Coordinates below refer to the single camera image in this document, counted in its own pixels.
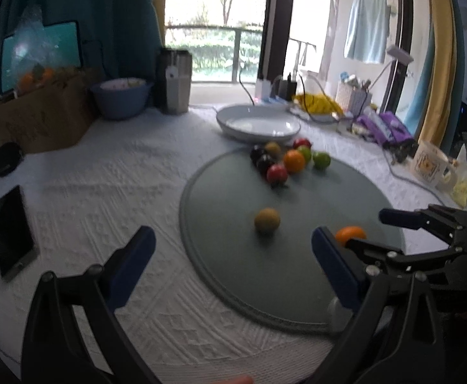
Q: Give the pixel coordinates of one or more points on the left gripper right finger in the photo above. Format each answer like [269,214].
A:
[390,322]

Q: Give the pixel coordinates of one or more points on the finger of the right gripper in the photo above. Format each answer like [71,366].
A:
[394,262]
[447,224]

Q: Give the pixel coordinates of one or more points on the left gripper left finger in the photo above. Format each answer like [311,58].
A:
[53,349]

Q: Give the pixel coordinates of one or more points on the orange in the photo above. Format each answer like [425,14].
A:
[294,161]
[349,232]

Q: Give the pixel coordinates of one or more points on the green lime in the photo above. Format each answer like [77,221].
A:
[306,152]
[321,160]

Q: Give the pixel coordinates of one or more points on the brown kiwi fruit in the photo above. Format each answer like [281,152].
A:
[267,221]

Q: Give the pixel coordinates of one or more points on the red tomato front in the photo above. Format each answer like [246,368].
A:
[276,175]

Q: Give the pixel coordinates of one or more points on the red tomato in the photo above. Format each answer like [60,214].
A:
[276,175]
[301,142]

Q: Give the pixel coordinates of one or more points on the red tomato back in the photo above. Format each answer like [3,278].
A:
[301,142]

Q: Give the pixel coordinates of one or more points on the dark cherry front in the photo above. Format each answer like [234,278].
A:
[264,163]

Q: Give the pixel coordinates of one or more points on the dark cherry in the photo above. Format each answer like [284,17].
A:
[256,153]
[264,163]

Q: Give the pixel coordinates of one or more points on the dark cherry back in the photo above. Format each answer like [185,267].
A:
[256,153]

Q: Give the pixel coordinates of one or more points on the white printed mug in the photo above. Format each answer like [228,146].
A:
[433,168]

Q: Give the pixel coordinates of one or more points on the round grey-green tray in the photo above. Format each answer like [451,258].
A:
[274,280]

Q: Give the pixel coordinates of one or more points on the black smartphone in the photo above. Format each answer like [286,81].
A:
[17,244]

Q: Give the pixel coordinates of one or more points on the purple pouch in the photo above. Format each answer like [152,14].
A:
[385,128]

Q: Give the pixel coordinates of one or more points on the yellow curtain right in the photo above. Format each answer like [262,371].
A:
[436,117]

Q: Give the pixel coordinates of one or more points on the brown kiwi in pile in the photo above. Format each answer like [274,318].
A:
[273,149]

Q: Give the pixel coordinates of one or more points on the white woven basket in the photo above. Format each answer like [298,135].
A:
[351,99]

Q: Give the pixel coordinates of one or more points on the yellow duck bag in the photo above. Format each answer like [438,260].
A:
[317,104]

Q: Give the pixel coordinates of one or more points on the white desk lamp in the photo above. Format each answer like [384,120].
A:
[398,56]

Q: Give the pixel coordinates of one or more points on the white plate dark rim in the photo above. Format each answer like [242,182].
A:
[257,124]

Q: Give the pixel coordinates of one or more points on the white power strip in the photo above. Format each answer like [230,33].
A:
[275,103]

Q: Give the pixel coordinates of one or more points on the black charger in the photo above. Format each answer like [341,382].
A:
[287,88]

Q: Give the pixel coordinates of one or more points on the black round object left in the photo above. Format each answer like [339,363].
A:
[11,155]

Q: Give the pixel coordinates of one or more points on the hanging light blue towel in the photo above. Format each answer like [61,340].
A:
[368,31]

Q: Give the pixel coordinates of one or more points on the white charger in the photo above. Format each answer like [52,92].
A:
[262,89]

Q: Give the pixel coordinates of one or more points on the cardboard box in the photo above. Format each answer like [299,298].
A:
[52,117]

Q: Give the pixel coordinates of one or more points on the blue bowl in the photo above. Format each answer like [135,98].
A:
[123,98]

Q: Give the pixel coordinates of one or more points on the balcony railing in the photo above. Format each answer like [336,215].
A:
[221,54]

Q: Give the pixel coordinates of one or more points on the steel thermos mug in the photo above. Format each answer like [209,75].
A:
[173,79]

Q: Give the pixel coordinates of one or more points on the tablet screen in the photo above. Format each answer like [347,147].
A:
[52,46]

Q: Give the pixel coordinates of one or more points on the teal curtain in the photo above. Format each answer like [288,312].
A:
[120,38]

